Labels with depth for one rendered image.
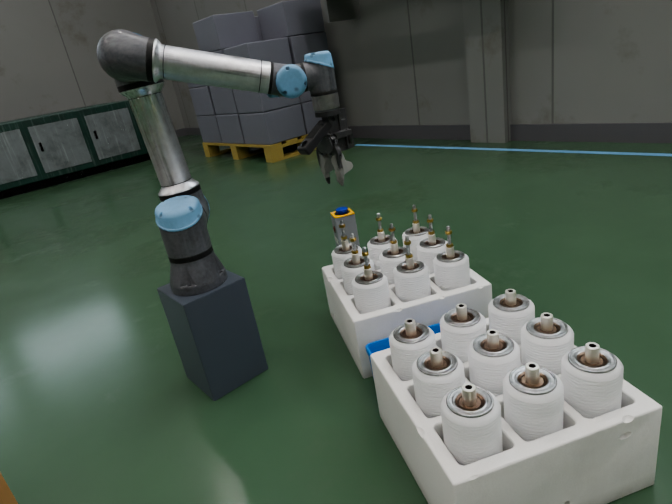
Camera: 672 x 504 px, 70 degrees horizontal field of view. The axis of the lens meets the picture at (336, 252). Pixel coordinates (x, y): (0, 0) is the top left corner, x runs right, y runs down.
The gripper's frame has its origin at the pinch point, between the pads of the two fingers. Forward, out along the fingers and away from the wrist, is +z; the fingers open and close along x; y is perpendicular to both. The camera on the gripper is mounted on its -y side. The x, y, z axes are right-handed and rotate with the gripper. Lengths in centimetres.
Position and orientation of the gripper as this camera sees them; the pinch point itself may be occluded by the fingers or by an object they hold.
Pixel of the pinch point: (333, 181)
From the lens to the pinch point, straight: 143.6
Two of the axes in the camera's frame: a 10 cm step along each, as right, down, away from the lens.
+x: -6.0, -2.0, 7.7
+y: 7.8, -3.5, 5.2
